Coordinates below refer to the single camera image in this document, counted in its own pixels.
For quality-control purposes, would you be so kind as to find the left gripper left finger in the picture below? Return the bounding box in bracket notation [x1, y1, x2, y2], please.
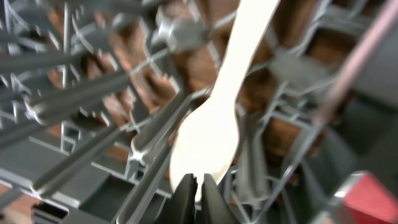
[154, 174, 198, 224]

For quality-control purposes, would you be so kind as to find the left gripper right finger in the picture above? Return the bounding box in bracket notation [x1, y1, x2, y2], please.
[201, 174, 239, 224]

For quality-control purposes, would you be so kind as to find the white plastic spoon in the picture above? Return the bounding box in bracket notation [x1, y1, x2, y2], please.
[170, 0, 279, 190]

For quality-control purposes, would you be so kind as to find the grey dishwasher rack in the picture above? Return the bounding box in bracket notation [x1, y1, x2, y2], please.
[1, 1, 397, 223]

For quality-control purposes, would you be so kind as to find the red plastic tray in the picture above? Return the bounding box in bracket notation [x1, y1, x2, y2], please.
[343, 173, 397, 224]

